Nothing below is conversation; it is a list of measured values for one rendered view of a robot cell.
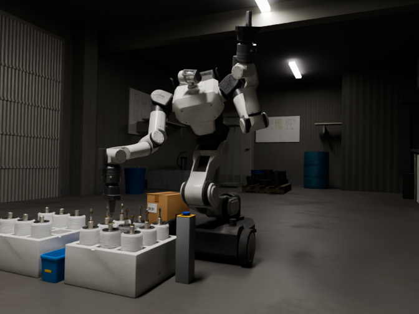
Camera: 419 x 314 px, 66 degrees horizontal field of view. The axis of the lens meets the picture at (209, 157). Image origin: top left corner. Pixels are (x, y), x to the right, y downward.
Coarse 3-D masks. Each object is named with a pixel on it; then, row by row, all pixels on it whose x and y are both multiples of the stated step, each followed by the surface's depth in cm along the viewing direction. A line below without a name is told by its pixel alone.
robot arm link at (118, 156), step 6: (102, 150) 144; (108, 150) 148; (114, 150) 145; (120, 150) 146; (102, 156) 144; (108, 156) 146; (114, 156) 144; (120, 156) 146; (126, 156) 148; (102, 162) 144; (108, 162) 146; (114, 162) 146; (120, 162) 146; (102, 168) 144; (108, 168) 145; (114, 168) 146; (120, 168) 148
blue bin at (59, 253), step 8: (64, 248) 166; (48, 256) 151; (56, 256) 161; (64, 256) 153; (48, 264) 151; (56, 264) 149; (64, 264) 153; (48, 272) 151; (56, 272) 149; (64, 272) 154; (48, 280) 151; (56, 280) 150
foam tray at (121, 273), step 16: (160, 240) 160; (80, 256) 146; (96, 256) 142; (112, 256) 139; (128, 256) 136; (144, 256) 140; (160, 256) 153; (80, 272) 145; (96, 272) 142; (112, 272) 139; (128, 272) 136; (144, 272) 140; (160, 272) 153; (96, 288) 142; (112, 288) 139; (128, 288) 135; (144, 288) 140
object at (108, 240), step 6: (102, 234) 145; (108, 234) 144; (114, 234) 145; (120, 234) 149; (102, 240) 145; (108, 240) 144; (114, 240) 145; (120, 240) 149; (102, 246) 145; (108, 246) 144; (114, 246) 145; (120, 246) 150
